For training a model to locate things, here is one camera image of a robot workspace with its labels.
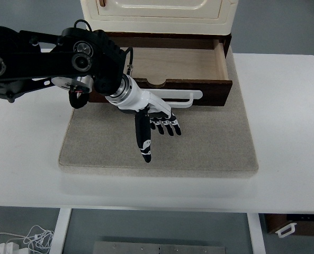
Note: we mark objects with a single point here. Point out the white table leg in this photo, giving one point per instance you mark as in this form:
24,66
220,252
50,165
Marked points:
60,232
256,235

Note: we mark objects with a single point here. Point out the beige felt mat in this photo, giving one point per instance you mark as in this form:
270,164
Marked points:
159,148

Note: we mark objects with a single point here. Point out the dark wooden drawer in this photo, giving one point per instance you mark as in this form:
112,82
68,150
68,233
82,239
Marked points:
172,63

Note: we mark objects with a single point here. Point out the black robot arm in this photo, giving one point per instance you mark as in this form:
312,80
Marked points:
40,61

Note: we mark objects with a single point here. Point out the cream cabinet with door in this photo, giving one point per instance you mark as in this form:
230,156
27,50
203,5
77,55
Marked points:
159,26

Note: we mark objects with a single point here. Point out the grey metal plate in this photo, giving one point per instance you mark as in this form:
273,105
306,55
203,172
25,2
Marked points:
159,248

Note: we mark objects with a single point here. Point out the white charger plug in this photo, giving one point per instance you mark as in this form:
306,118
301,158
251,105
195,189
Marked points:
7,248

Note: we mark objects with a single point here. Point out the white and black hand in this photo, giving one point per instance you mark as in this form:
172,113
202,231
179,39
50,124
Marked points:
135,99

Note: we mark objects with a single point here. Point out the brown wooden box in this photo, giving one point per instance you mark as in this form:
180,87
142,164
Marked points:
305,227

